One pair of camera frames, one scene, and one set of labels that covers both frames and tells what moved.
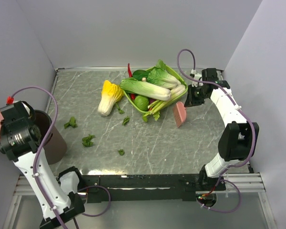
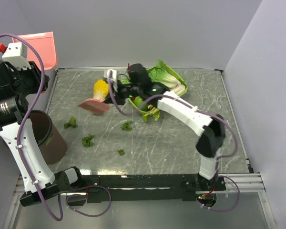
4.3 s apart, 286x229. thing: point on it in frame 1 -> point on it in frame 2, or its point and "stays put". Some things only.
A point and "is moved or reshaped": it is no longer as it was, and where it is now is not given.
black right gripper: [190, 101] -> [119, 100]
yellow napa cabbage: [111, 94] -> [100, 89]
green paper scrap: [72, 123] stays put
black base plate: [106, 188] stays put
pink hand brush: [180, 113] is moved or reshaped
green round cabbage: [142, 101] stays put
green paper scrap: [121, 152] stays put
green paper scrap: [86, 140] stays put
